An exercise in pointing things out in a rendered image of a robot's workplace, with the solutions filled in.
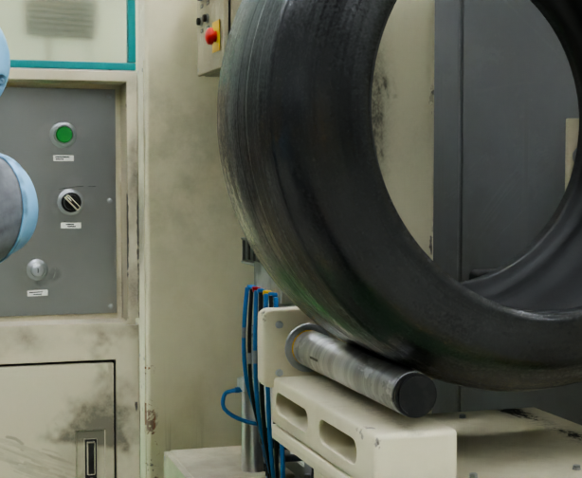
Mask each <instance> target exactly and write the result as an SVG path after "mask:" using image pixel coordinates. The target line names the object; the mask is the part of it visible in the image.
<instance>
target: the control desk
mask: <svg viewBox="0 0 582 478"><path fill-rule="evenodd" d="M0 154H3V155H5V156H9V157H11V158H12V159H14V160H15V161H16V162H18V163H19V164H20V165H21V167H22V168H23V169H24V170H25V172H26V173H27V175H28V176H29V178H30V180H31V182H32V184H33V186H34V189H35V192H36V195H37V200H38V220H37V225H36V228H35V231H34V232H33V234H32V236H31V238H30V239H29V241H28V242H27V243H26V244H25V245H24V246H23V247H22V248H20V249H19V250H17V251H15V252H14V253H12V254H11V255H10V256H9V257H8V258H7V259H6V260H5V261H4V262H2V263H0V478H140V432H139V324H138V323H137V322H136V318H139V230H138V81H137V72H134V71H128V70H111V69H109V70H93V69H57V68H21V67H11V68H10V69H9V78H8V82H7V84H6V87H5V89H4V91H3V93H2V95H1V96H0Z"/></svg>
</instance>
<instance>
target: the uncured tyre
mask: <svg viewBox="0 0 582 478"><path fill-rule="evenodd" d="M396 1H397V0H242V2H241V4H240V7H239V8H238V10H237V13H236V15H235V18H234V21H233V23H232V26H231V29H230V32H229V35H228V38H227V44H226V48H225V51H224V56H223V61H222V65H221V70H220V77H219V84H218V95H217V135H218V145H219V153H220V159H221V165H222V170H223V175H224V179H225V182H226V186H227V192H228V195H229V199H230V202H231V204H232V207H233V209H234V212H235V214H236V217H237V219H238V222H239V224H240V226H241V228H242V231H243V233H244V235H245V237H246V240H247V242H248V243H249V244H250V246H251V248H252V250H253V251H254V253H255V255H256V256H257V258H258V260H259V261H260V263H261V264H262V266H263V267H264V269H265V270H266V272H267V273H268V275H269V276H270V277H271V279H272V280H273V281H274V282H275V284H276V285H277V286H278V287H279V288H280V290H281V291H282V292H283V293H284V294H285V295H286V296H287V297H288V298H289V300H290V301H291V302H292V303H293V304H294V305H296V306H297V307H298V308H299V309H300V310H301V311H302V312H303V313H304V314H306V315H307V316H308V317H309V318H310V319H312V320H313V321H314V322H316V323H317V324H318V325H320V326H321V327H323V328H324V329H325V330H327V331H328V332H330V333H331V334H333V335H335V336H336V337H338V338H340V339H341V340H344V341H346V342H347V343H349V344H351V345H352V346H355V347H357V348H360V349H362V350H365V351H367V352H370V353H372V354H375V355H377V356H379V357H381V358H384V359H388V360H391V361H393V362H396V363H398V364H401V365H403V366H406V367H408V368H410V369H412V370H415V371H417V372H420V373H422V374H424V375H426V376H428V377H432V378H435V379H438V380H441V381H443V382H446V383H450V384H454V385H458V386H462V387H466V388H471V389H477V390H485V391H494V392H528V391H538V390H545V389H551V388H555V387H560V386H565V385H569V384H574V383H578V382H582V0H530V1H531V2H532V3H533V4H534V5H535V6H536V7H537V8H538V9H539V11H540V12H541V13H542V14H543V16H544V17H545V18H546V20H547V21H548V22H549V24H550V25H551V27H552V28H553V30H554V32H555V34H556V36H557V38H558V40H559V41H560V43H561V44H562V47H563V49H564V51H565V53H566V56H567V58H568V61H569V64H570V67H571V70H572V73H573V79H574V83H575V88H576V93H577V99H578V109H579V136H578V145H577V151H576V157H575V162H574V165H573V171H572V175H571V178H570V181H569V184H568V186H567V189H566V191H565V192H564V195H563V197H562V199H561V201H560V203H559V205H558V207H557V208H556V210H555V213H554V214H553V216H552V217H551V219H550V220H549V222H548V223H547V225H546V226H545V227H544V228H543V230H542V231H541V232H540V233H539V235H538V236H537V237H536V238H535V239H534V240H533V241H532V242H531V243H530V244H529V245H528V246H527V247H526V248H525V249H524V250H523V251H521V252H520V253H519V254H518V255H517V256H515V257H514V258H513V259H511V260H510V261H508V262H507V263H505V264H504V265H502V266H500V267H498V268H496V269H494V270H492V271H490V272H488V273H486V274H484V275H482V276H480V277H477V278H474V279H471V280H468V281H464V282H460V283H458V282H457V281H456V280H454V279H453V278H452V277H450V276H449V275H448V274H447V273H445V272H444V271H443V270H442V269H441V268H440V267H438V266H437V265H436V264H435V263H434V262H433V261H432V260H431V259H430V258H429V257H428V255H427V254H426V253H425V252H424V251H423V250H422V248H421V247H420V246H419V245H418V243H417V242H416V241H415V240H414V238H413V237H412V235H411V234H410V233H409V231H408V229H407V228H406V226H405V224H404V223H403V221H402V219H401V218H400V216H399V214H398V212H397V210H396V208H395V207H394V205H393V203H392V201H391V197H390V195H389V193H388V190H387V188H386V185H385V182H384V179H383V176H382V174H381V171H380V167H379V163H378V159H377V155H376V151H375V146H374V140H373V124H372V88H373V72H374V66H375V61H376V56H377V52H378V48H379V45H380V41H381V38H382V35H383V32H384V29H385V26H386V24H387V22H388V19H389V17H390V15H391V11H392V9H393V7H394V5H395V3H396Z"/></svg>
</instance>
